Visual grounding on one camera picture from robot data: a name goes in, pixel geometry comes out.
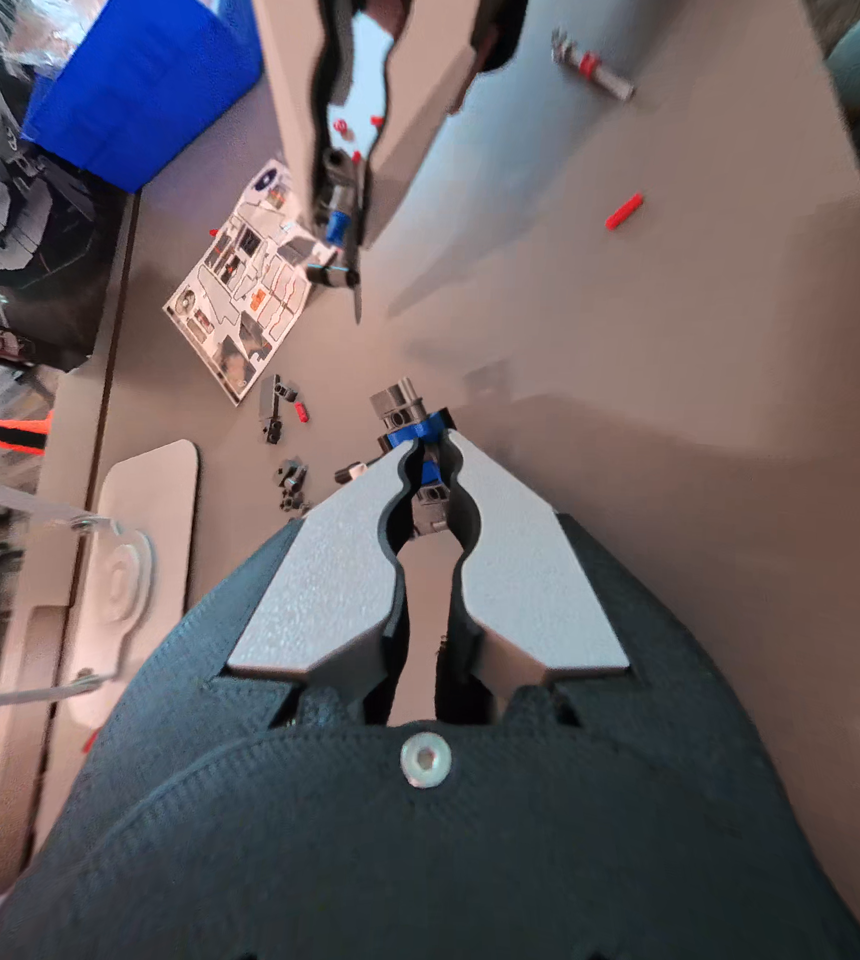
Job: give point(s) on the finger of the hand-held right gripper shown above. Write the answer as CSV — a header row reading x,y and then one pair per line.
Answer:
x,y
430,90
287,75

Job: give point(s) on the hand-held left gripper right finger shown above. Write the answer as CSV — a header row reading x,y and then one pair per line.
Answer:
x,y
542,600

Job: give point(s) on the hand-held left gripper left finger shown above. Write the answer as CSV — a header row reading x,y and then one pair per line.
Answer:
x,y
317,600

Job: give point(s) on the blue grey lego assembly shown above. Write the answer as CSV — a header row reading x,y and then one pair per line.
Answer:
x,y
400,405

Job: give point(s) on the white lego axle red bush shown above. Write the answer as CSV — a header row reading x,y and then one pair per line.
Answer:
x,y
591,66

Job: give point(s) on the grey double cross lego connector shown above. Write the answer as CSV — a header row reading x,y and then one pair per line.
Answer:
x,y
293,502

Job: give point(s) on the grey lego cross-hole brick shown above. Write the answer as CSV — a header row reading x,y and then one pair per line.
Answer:
x,y
274,431
291,471

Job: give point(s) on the grey lego flat tile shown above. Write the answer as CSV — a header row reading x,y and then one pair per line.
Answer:
x,y
268,401

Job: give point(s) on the small grey lego liftarm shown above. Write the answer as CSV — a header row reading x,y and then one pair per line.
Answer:
x,y
287,390

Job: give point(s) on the long red lego pin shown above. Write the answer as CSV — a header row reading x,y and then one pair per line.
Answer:
x,y
623,211

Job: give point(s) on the lego sticker sheet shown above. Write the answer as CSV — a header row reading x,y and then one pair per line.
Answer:
x,y
249,300

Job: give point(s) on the dark lego set box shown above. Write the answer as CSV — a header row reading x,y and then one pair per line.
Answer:
x,y
9,187

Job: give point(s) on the blue plastic box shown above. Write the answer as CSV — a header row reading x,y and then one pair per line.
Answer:
x,y
144,90

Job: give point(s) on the silver monitor stand base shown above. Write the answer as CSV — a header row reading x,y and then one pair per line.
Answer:
x,y
152,510

